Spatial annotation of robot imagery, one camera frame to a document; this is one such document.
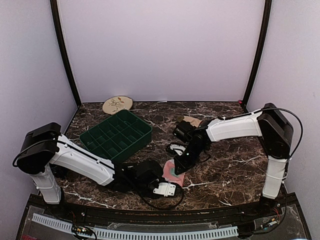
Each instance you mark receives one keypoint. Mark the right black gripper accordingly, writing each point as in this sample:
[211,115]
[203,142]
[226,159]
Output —
[183,165]

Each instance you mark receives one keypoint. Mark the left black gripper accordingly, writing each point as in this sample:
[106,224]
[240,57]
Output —
[150,196]

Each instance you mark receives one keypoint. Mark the pink sock with green patches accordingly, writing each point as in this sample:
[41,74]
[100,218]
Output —
[169,173]

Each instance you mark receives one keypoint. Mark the green plastic divider tray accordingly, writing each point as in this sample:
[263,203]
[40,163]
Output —
[118,137]

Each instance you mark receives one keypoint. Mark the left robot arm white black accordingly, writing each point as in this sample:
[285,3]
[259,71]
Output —
[46,146]

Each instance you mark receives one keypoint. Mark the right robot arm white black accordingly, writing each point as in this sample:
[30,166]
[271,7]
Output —
[268,123]

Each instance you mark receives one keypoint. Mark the striped beige brown sock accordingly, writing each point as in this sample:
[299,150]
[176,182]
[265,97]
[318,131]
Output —
[192,120]

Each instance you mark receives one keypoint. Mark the round embroidered plate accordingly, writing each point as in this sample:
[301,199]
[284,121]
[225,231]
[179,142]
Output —
[117,103]

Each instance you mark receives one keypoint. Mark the small green circuit board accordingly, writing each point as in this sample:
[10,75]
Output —
[81,230]

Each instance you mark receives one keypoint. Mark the black front table rail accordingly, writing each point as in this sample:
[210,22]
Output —
[241,215]

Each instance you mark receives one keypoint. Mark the black right frame post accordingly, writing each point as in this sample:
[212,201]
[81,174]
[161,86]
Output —
[258,53]

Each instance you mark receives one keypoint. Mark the black frame post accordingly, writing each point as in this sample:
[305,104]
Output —
[258,53]
[63,51]

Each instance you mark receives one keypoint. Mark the black left frame post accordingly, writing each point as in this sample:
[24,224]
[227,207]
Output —
[63,51]

